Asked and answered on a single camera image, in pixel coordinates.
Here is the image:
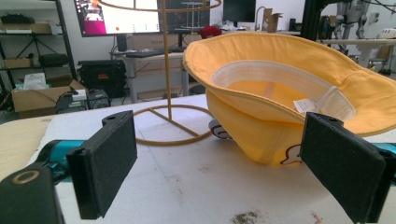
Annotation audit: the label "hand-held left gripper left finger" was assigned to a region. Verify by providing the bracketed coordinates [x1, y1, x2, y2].
[65, 109, 138, 220]

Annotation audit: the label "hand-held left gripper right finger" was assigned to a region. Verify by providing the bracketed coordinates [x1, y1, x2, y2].
[299, 111, 396, 224]

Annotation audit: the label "yellow bucket hat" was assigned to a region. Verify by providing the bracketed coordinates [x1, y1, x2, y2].
[182, 31, 396, 166]

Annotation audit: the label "grey electronics box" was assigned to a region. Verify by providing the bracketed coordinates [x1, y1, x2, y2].
[55, 89, 111, 115]

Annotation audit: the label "black equipment case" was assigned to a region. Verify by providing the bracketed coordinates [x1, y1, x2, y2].
[77, 59, 127, 98]

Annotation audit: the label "open cardboard box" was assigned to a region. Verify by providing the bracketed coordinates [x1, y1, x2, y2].
[11, 79, 89, 119]

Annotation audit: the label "white crumpled paper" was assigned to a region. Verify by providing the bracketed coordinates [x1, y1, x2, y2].
[22, 72, 48, 91]

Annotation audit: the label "gold metal hat stand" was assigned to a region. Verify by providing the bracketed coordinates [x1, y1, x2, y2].
[96, 0, 223, 147]

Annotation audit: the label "black bag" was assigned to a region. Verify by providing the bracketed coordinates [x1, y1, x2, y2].
[38, 53, 70, 68]

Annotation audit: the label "black keyboard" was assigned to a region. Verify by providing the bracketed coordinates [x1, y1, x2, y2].
[125, 49, 166, 59]

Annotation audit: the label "black round stool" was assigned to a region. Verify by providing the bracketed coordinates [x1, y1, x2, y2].
[188, 84, 206, 96]

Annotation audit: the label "white side table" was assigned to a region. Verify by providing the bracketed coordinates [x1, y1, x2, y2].
[320, 38, 396, 69]

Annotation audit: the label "black metal shelf rack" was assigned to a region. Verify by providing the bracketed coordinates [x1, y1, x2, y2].
[0, 0, 78, 91]

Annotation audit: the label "flat cardboard box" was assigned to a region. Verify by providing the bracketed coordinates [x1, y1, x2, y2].
[3, 57, 34, 70]

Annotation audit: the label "white rounded helmet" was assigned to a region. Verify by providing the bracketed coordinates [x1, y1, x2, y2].
[377, 27, 396, 40]

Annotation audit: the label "lit computer monitor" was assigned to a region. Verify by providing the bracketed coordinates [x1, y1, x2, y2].
[74, 0, 162, 38]

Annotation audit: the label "grey robot arms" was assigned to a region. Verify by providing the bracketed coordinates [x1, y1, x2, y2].
[320, 0, 376, 52]

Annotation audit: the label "small brown cardboard box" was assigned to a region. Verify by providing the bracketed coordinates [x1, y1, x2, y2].
[262, 7, 284, 34]

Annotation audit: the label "red cap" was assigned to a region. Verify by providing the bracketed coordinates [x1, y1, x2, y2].
[199, 25, 223, 40]

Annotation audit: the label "dark computer monitor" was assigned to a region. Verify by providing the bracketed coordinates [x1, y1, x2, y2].
[157, 0, 217, 35]

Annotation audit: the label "small black monitor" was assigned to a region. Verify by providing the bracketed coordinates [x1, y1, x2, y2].
[222, 0, 257, 23]

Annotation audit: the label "black frame post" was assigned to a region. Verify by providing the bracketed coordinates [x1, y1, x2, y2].
[300, 0, 326, 42]

